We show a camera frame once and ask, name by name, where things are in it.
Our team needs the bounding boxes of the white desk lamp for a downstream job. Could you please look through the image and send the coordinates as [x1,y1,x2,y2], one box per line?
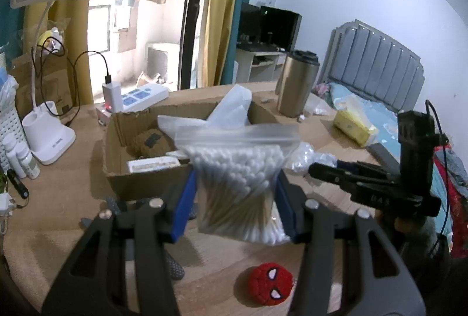
[9,0,107,166]

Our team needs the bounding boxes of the cartoon tissue pack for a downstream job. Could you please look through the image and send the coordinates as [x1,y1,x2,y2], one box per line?
[127,156,181,173]

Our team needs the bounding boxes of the small white wall charger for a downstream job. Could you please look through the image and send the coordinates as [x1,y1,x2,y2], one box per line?
[0,192,17,218]

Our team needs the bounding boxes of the yellow tissue pack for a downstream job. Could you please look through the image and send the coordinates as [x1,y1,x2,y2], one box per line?
[333,94,378,147]

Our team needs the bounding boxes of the yellow teal right curtain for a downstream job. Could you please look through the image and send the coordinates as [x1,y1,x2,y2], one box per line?
[197,0,249,87]

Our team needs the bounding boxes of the clear plastic bag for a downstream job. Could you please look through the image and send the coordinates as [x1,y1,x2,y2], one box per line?
[283,142,337,176]

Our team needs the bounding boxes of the white computer desk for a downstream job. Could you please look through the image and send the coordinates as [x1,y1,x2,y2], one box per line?
[233,48,286,84]

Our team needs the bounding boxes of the teal yellow left curtain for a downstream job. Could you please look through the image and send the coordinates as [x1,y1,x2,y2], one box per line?
[0,0,107,107]

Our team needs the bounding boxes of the black computer monitor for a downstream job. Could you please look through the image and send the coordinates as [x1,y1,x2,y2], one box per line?
[236,3,302,52]

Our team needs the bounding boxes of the steel travel mug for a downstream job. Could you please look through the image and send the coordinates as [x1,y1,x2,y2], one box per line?
[274,50,320,118]

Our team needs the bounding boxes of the brown plush bear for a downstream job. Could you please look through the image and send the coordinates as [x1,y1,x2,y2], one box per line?
[126,128,175,158]

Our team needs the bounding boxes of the white plastic basket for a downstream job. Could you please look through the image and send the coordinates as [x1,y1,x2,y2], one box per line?
[0,105,26,173]

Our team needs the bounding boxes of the small white pill bottle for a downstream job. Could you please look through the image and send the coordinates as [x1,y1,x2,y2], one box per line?
[15,142,40,180]

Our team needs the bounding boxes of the white paper towel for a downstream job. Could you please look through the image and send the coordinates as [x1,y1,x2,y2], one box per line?
[157,85,252,139]

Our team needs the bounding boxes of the red spiderman plush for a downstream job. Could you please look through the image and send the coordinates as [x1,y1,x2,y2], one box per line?
[247,262,294,306]

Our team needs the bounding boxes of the white power strip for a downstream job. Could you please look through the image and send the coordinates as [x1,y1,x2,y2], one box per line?
[95,83,169,126]

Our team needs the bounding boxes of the white usb charger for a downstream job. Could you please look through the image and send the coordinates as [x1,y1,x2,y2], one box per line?
[102,81,124,113]

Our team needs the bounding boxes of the bag of cotton swabs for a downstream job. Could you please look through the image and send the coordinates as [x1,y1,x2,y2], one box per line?
[175,123,301,245]

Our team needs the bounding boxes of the brown cardboard box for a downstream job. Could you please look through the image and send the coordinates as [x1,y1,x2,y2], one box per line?
[101,100,290,201]

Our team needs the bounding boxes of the grey bed headboard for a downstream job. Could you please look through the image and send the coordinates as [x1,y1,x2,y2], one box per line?
[318,20,425,112]

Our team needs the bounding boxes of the grey socks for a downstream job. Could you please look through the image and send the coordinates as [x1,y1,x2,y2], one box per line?
[80,195,200,282]

